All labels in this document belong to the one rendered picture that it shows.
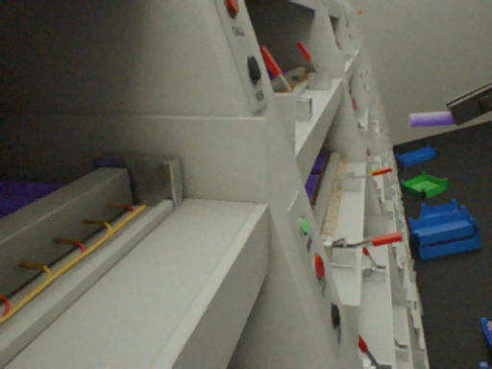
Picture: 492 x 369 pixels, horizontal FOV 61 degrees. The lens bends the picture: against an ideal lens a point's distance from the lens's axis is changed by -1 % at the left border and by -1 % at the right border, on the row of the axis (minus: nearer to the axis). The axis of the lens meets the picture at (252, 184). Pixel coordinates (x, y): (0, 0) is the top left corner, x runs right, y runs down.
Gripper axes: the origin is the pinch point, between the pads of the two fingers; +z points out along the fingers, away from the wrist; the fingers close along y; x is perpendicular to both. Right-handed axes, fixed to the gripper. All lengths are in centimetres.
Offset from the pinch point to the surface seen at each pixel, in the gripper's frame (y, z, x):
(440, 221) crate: -168, 20, 94
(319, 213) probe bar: 5.6, 25.2, 3.7
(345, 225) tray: 3.7, 23.1, 7.6
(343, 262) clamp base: 15.4, 22.6, 7.5
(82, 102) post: 40, 24, -20
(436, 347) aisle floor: -80, 37, 101
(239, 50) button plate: 36.1, 15.1, -18.3
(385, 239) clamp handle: 15.0, 16.7, 6.8
